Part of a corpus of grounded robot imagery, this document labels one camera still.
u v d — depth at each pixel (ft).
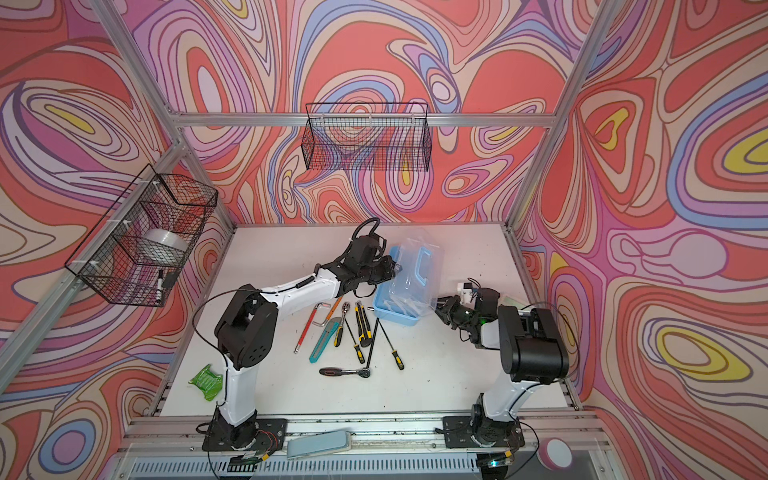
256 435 2.36
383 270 2.65
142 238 2.25
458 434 2.40
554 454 2.18
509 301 3.09
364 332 2.96
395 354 2.83
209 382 2.63
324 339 2.95
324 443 2.30
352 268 2.39
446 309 2.71
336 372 2.70
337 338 2.91
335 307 3.15
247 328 1.68
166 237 2.41
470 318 2.64
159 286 2.36
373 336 2.95
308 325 3.04
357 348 2.89
